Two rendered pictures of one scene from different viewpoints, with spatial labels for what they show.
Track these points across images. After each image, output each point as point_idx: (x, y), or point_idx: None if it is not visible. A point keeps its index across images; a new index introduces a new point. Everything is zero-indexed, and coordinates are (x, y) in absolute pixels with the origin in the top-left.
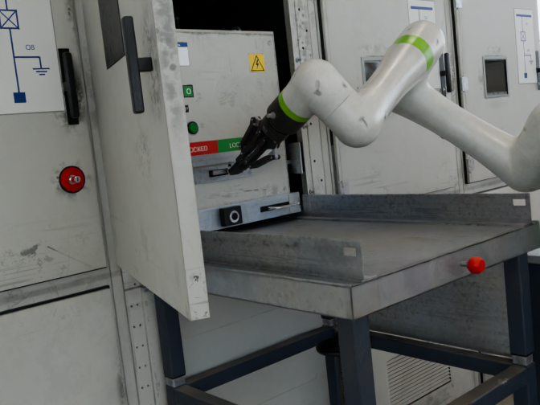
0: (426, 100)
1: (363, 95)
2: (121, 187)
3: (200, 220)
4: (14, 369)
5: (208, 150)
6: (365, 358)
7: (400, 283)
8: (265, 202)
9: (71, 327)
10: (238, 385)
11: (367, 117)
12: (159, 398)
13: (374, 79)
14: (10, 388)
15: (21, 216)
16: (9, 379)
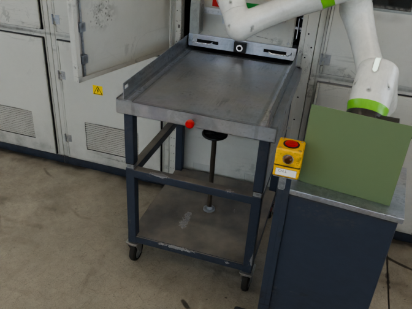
0: (350, 23)
1: (245, 11)
2: (142, 18)
3: (222, 43)
4: (119, 72)
5: None
6: (128, 130)
7: (146, 110)
8: (268, 47)
9: (142, 66)
10: None
11: (231, 26)
12: None
13: (267, 2)
14: (118, 78)
15: None
16: (118, 74)
